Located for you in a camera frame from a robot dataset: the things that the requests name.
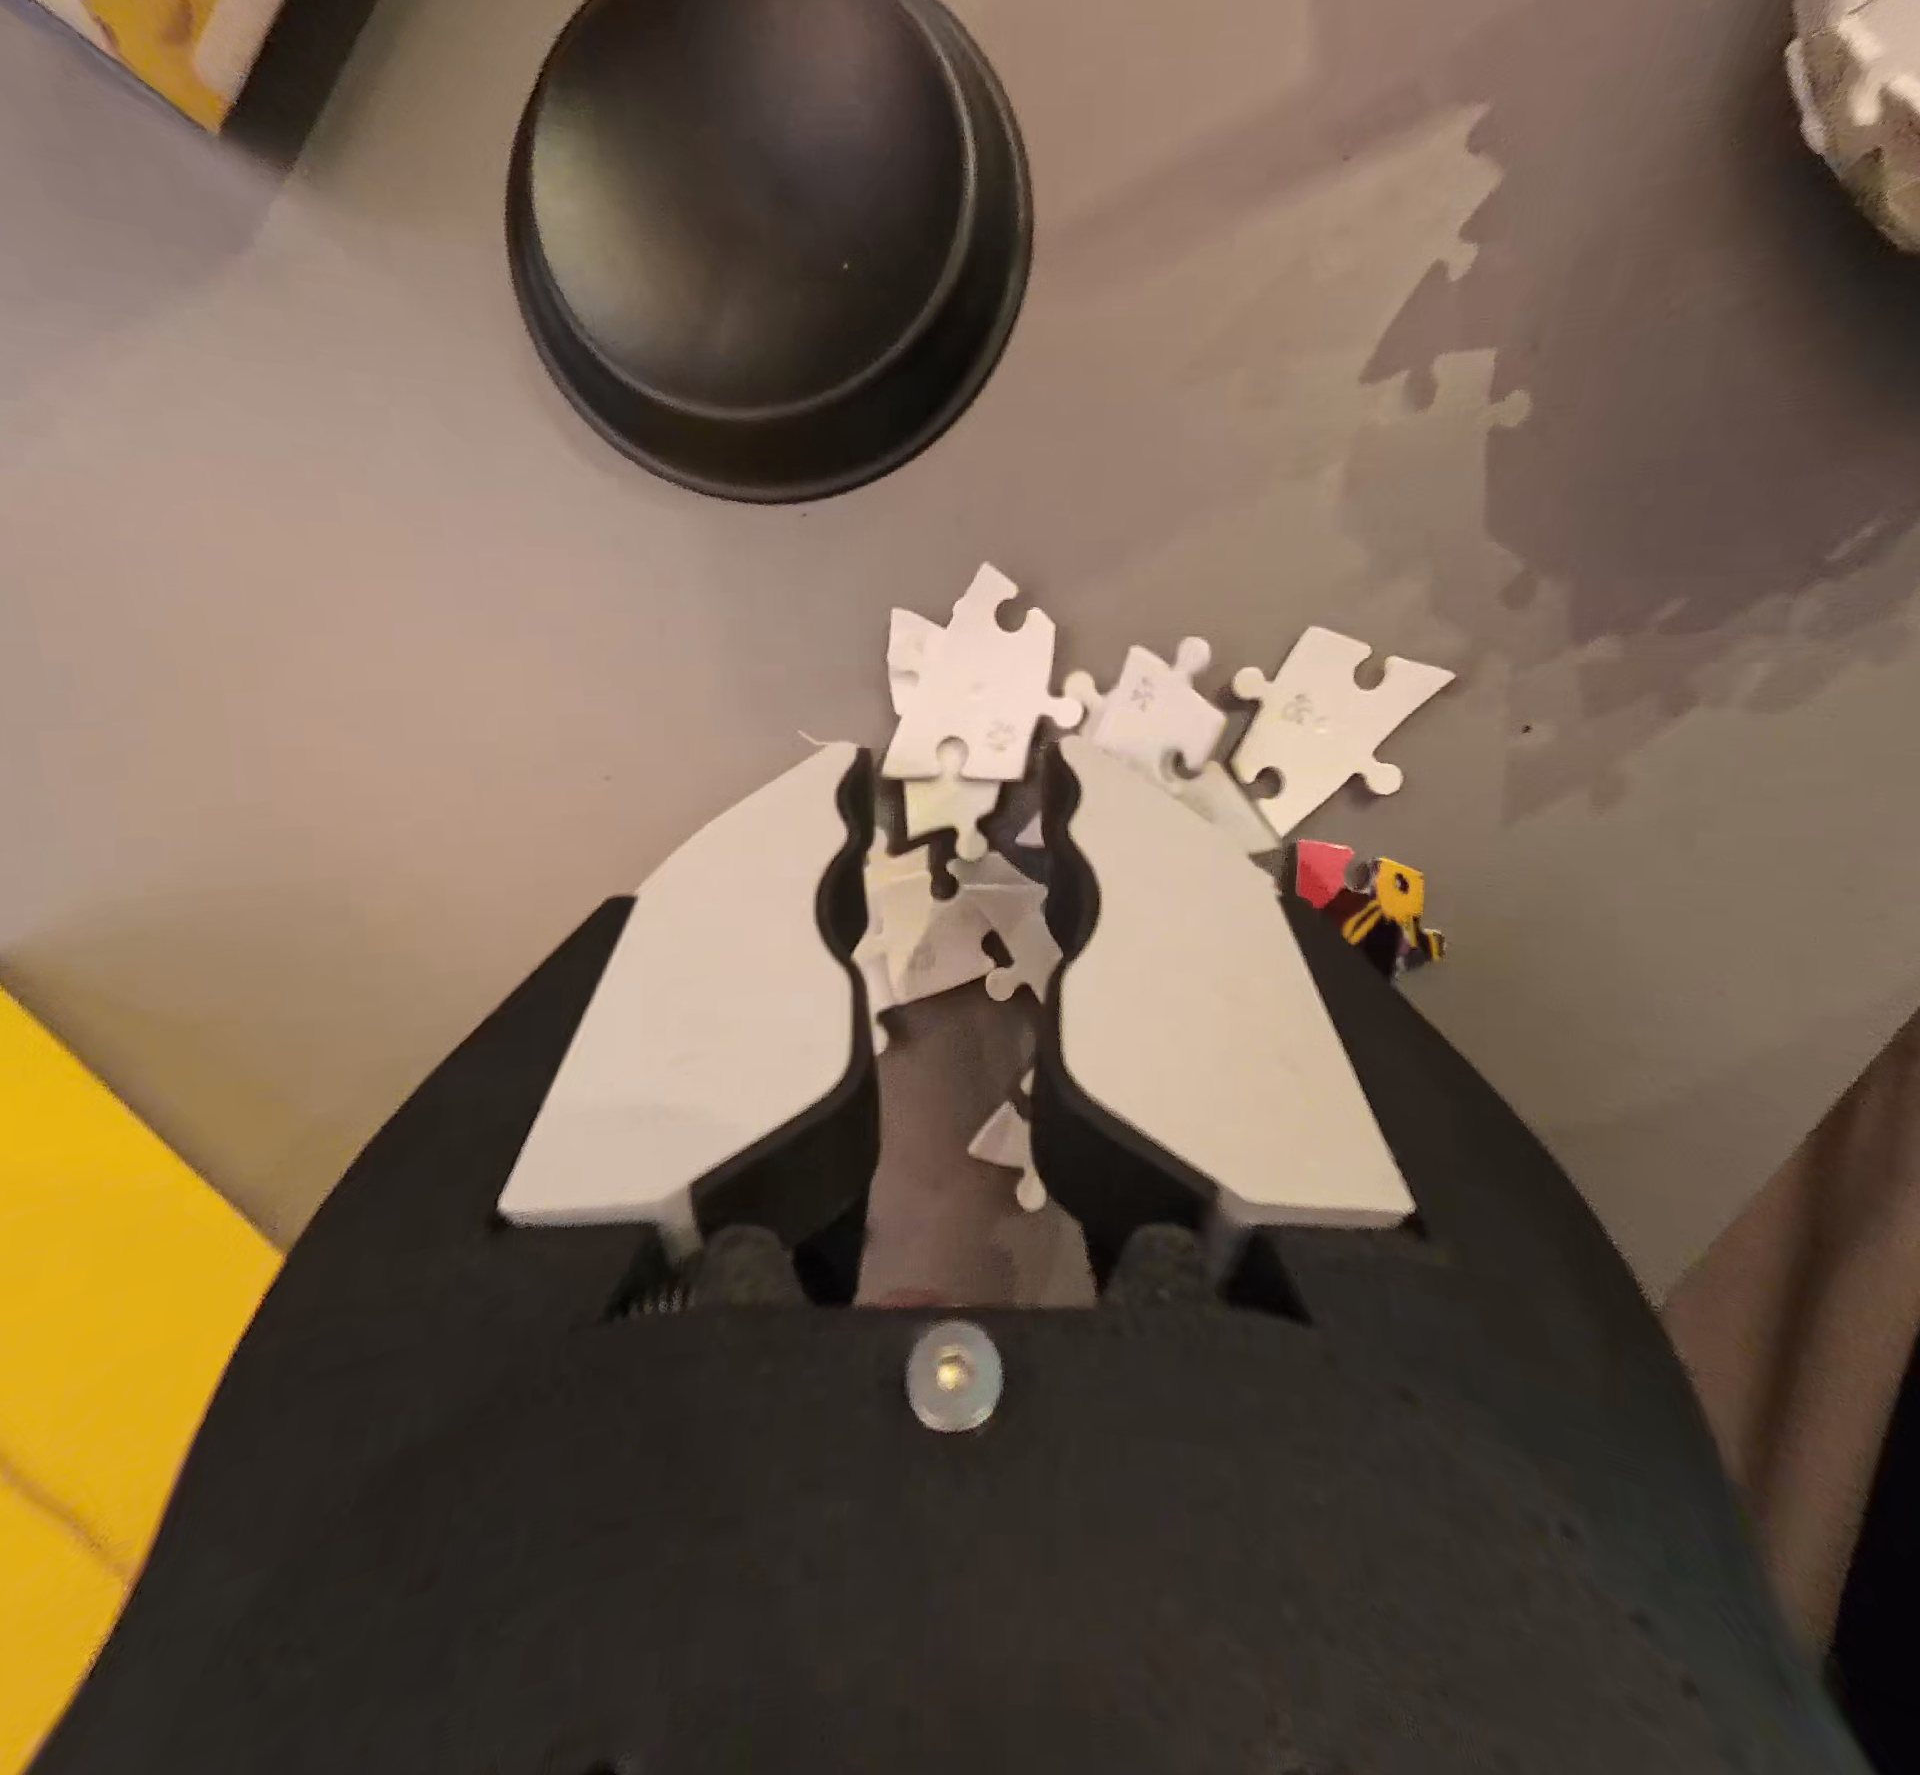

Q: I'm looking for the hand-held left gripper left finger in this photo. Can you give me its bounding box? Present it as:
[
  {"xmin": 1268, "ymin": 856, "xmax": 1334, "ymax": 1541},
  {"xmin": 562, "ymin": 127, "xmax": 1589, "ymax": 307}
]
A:
[{"xmin": 495, "ymin": 741, "xmax": 883, "ymax": 1268}]

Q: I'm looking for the black round puzzle stand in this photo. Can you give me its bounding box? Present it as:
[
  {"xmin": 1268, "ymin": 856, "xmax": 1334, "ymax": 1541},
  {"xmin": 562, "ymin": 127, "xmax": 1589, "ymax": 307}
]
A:
[{"xmin": 505, "ymin": 0, "xmax": 1036, "ymax": 504}]

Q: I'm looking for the yellow box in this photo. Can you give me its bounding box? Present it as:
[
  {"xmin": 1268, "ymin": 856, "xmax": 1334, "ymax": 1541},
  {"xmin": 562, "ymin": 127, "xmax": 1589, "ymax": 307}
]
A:
[{"xmin": 0, "ymin": 987, "xmax": 286, "ymax": 1775}]

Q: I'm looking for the partly built puzzle ball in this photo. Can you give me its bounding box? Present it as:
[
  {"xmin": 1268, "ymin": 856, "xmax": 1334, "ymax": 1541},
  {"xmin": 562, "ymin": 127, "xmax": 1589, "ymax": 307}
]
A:
[{"xmin": 1786, "ymin": 0, "xmax": 1920, "ymax": 250}]

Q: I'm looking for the pile of white puzzle pieces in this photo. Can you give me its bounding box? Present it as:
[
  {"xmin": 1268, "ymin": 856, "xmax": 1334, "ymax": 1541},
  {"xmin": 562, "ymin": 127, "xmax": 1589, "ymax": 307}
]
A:
[{"xmin": 863, "ymin": 560, "xmax": 1458, "ymax": 1214}]

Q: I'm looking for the colourful puzzle piece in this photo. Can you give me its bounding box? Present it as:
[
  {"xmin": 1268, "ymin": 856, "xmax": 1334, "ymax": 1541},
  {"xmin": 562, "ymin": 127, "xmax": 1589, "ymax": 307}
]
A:
[{"xmin": 1292, "ymin": 836, "xmax": 1452, "ymax": 981}]

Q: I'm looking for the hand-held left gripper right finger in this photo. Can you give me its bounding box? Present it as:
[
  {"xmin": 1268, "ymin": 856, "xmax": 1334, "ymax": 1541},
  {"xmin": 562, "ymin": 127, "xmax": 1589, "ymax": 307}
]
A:
[{"xmin": 1033, "ymin": 736, "xmax": 1421, "ymax": 1278}]

